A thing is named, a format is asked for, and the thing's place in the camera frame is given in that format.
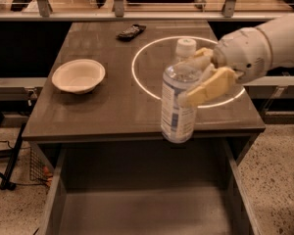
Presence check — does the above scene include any wire mesh basket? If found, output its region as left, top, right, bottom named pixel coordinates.
left=29, top=144, right=54, bottom=187

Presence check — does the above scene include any white paper bowl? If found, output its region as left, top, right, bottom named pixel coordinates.
left=52, top=59, right=106, bottom=94

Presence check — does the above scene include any grey drawer cabinet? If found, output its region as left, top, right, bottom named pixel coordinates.
left=21, top=20, right=267, bottom=235

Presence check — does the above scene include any black stand with cable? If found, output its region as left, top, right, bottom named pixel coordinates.
left=0, top=113, right=25, bottom=191

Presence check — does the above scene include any open grey top drawer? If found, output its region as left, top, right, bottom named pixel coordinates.
left=37, top=138, right=261, bottom=235

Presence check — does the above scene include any black remote control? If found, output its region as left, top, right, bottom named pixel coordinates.
left=116, top=24, right=146, bottom=42

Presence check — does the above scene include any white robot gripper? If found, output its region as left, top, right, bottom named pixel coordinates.
left=177, top=27, right=272, bottom=108

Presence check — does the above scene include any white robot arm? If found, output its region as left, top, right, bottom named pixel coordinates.
left=177, top=13, right=294, bottom=108

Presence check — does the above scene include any clear blue-label plastic bottle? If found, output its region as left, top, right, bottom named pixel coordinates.
left=161, top=38, right=201, bottom=144

